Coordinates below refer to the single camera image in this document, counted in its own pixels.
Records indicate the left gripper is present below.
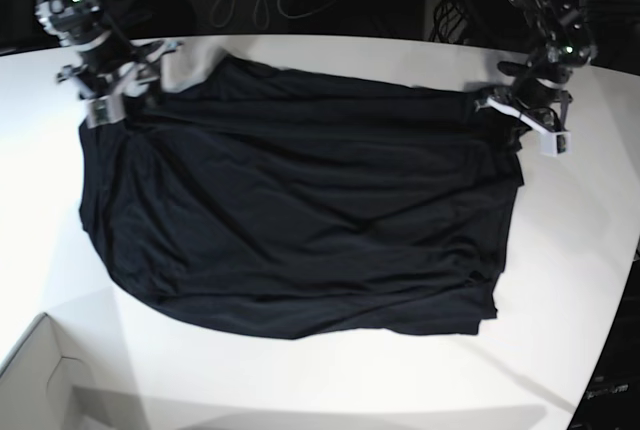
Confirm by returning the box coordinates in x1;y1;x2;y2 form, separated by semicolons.
475;74;573;156

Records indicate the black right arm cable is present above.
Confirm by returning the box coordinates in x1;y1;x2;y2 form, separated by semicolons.
84;0;151;71

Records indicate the white cardboard box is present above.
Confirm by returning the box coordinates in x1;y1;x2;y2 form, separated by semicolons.
1;314;103;430

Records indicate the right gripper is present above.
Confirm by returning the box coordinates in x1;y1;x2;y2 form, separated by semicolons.
55;40;182;129

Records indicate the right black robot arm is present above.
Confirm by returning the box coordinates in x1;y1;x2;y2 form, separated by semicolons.
34;0;181;128

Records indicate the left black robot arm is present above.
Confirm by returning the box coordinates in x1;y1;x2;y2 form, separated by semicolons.
476;0;597;157

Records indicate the black t-shirt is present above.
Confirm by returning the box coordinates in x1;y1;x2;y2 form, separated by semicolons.
79;56;523;340

